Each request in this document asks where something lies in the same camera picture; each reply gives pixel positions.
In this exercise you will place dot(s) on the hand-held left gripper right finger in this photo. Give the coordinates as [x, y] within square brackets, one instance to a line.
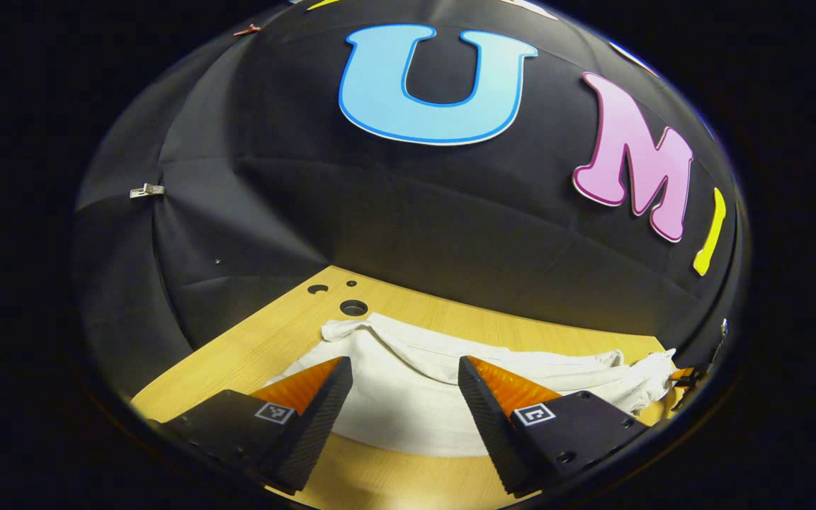
[482, 414]

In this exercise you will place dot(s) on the red clip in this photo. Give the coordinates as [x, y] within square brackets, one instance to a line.
[246, 30]

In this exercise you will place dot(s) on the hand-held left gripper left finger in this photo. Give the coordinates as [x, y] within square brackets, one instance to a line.
[319, 421]

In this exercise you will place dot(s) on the white jeans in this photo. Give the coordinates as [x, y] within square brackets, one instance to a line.
[408, 404]

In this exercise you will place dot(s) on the black backdrop cloth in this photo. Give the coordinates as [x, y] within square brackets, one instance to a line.
[380, 205]

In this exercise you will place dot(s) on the white clip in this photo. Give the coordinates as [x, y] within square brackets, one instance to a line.
[146, 190]

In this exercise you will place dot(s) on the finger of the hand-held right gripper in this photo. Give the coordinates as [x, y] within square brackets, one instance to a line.
[688, 375]

